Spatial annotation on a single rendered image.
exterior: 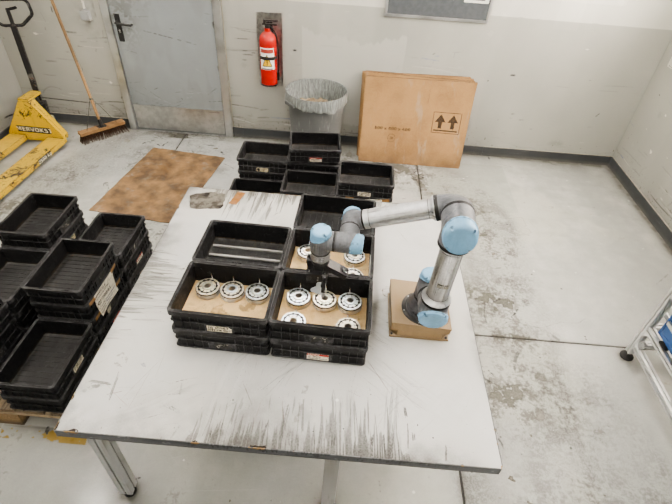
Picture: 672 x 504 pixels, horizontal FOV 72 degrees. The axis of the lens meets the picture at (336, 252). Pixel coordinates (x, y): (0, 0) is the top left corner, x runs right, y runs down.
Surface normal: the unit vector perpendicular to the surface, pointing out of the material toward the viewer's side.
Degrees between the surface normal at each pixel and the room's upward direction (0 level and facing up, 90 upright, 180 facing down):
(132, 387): 0
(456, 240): 85
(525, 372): 0
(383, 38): 90
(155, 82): 90
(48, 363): 0
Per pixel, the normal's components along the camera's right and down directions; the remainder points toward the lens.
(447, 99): -0.06, 0.51
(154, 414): 0.05, -0.76
